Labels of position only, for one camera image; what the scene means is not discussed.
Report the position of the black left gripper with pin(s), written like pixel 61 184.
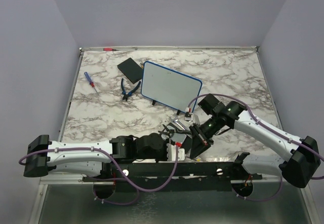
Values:
pixel 164 157

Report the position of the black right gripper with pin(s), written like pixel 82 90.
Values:
pixel 198 146

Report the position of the blue framed whiteboard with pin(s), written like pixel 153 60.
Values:
pixel 169 87

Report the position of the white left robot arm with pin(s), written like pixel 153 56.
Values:
pixel 45 155

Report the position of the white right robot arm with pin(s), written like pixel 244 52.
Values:
pixel 297 158

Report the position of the chrome combination wrench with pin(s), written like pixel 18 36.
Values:
pixel 176 121

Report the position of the black flat box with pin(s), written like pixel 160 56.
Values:
pixel 131 70

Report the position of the blue red screwdriver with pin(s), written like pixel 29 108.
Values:
pixel 90 81

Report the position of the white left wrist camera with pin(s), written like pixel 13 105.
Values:
pixel 175 153

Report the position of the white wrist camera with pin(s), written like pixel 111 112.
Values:
pixel 190 117
pixel 175 153

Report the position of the black network switch box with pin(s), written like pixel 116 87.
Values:
pixel 186 145

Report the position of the black grey wire stripper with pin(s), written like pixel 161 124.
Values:
pixel 171 133

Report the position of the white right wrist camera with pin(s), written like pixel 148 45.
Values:
pixel 190 117

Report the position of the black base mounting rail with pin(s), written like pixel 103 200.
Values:
pixel 188 176

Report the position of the red marker on rail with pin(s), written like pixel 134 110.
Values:
pixel 110 49

